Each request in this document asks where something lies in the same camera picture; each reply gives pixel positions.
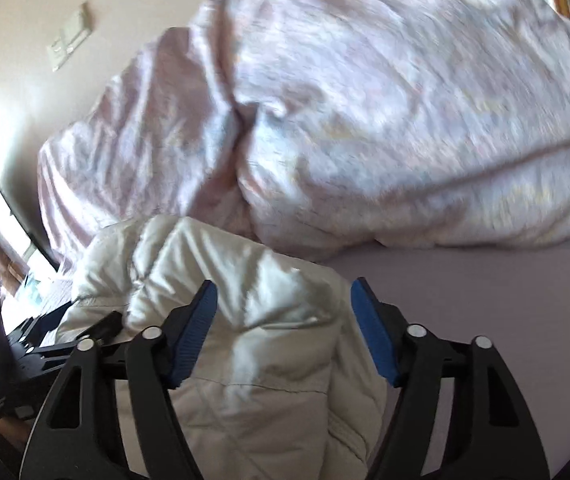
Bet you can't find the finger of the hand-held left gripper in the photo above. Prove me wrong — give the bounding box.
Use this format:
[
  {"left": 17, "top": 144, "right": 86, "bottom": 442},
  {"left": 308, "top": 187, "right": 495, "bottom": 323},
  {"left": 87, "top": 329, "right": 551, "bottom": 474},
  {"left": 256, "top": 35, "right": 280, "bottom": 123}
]
[
  {"left": 12, "top": 305, "right": 73, "bottom": 348},
  {"left": 30, "top": 310, "right": 126, "bottom": 361}
]

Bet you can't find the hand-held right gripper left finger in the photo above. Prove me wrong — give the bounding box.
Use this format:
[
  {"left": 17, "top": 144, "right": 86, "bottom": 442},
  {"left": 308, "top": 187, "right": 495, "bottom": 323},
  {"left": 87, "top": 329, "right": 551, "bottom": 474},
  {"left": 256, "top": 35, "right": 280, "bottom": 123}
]
[{"left": 19, "top": 280, "right": 218, "bottom": 480}]

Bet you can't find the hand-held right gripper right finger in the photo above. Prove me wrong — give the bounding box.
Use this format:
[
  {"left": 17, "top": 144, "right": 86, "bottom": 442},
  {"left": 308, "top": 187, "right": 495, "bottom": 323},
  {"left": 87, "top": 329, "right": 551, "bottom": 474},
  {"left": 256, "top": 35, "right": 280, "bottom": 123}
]
[{"left": 350, "top": 276, "right": 551, "bottom": 480}]

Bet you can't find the beige puffer jacket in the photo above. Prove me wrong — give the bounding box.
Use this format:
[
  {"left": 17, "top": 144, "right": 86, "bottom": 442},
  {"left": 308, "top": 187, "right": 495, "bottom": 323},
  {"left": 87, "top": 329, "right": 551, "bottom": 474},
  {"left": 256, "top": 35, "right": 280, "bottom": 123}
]
[{"left": 55, "top": 215, "right": 388, "bottom": 480}]

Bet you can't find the purple bed sheet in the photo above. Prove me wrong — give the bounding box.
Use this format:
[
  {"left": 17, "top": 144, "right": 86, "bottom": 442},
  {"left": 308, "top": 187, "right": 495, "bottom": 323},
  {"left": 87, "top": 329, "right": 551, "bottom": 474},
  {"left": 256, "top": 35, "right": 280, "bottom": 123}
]
[{"left": 30, "top": 240, "right": 570, "bottom": 480}]

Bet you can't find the pink floral duvet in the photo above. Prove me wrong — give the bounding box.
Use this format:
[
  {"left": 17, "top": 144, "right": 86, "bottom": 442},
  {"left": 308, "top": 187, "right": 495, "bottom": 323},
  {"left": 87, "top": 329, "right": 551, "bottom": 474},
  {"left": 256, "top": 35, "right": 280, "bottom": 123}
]
[{"left": 37, "top": 0, "right": 570, "bottom": 263}]

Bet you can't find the white wall switch panel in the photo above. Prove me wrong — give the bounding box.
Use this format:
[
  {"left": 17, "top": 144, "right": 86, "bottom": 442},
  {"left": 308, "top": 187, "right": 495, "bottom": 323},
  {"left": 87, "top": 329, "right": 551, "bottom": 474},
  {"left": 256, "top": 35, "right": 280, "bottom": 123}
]
[{"left": 46, "top": 2, "right": 94, "bottom": 75}]

